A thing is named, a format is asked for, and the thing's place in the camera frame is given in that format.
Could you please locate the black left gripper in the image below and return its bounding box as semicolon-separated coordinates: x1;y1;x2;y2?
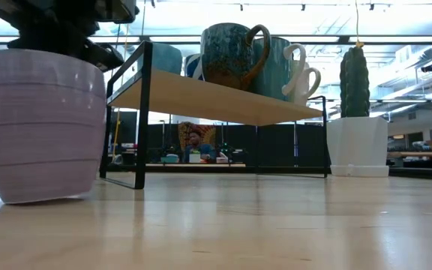
0;0;141;72

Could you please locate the light blue mug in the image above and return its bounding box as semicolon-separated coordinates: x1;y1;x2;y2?
151;42;184;76

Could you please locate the blue white leaf mug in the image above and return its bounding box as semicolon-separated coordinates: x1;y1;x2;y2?
184;53;206;82

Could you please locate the purple ribbed mug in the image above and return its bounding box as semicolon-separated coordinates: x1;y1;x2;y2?
0;48;107;206

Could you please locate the brown teal glazed mug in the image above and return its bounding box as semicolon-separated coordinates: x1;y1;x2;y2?
199;22;272;92

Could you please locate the teal mug white handle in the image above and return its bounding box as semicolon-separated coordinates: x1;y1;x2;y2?
251;36;308;102

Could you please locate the green mug white handle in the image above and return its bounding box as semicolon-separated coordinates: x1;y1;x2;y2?
290;61;322;106

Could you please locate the person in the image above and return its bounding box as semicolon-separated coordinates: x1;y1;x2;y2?
183;129;218;164

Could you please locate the colourful patterned fabric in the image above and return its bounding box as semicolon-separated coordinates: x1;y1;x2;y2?
177;121;217;151

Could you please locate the black partition screen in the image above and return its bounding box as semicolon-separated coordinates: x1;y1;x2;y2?
109;110;328;168

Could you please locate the green cactus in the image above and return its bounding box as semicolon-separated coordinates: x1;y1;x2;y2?
338;45;371;119

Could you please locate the white planter pot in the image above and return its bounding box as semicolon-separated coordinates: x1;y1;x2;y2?
326;115;390;178

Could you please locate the wooden background table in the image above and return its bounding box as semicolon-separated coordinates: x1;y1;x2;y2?
386;140;432;170

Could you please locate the wooden shelf black frame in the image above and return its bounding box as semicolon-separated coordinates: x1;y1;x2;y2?
99;40;330;191

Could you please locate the yellow hanging cord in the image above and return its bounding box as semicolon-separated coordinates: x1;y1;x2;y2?
353;0;365;49

